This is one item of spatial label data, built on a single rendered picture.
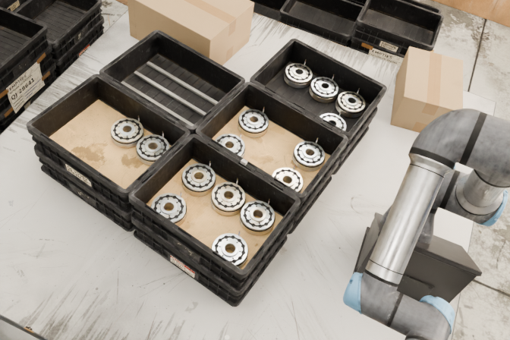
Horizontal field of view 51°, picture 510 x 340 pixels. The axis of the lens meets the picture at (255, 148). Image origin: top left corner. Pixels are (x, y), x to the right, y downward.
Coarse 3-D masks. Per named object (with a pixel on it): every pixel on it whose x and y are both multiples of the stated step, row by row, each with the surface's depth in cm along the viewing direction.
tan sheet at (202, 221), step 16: (192, 160) 169; (176, 176) 165; (160, 192) 161; (176, 192) 161; (192, 208) 158; (208, 208) 159; (192, 224) 155; (208, 224) 156; (224, 224) 156; (208, 240) 153; (256, 240) 154
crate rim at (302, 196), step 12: (252, 84) 180; (276, 96) 178; (288, 108) 176; (312, 120) 173; (336, 132) 171; (216, 144) 162; (240, 156) 160; (336, 156) 166; (324, 168) 161; (276, 180) 156; (312, 180) 158
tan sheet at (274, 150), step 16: (240, 112) 185; (224, 128) 179; (272, 128) 182; (256, 144) 177; (272, 144) 178; (288, 144) 178; (256, 160) 173; (272, 160) 173; (288, 160) 174; (304, 176) 171
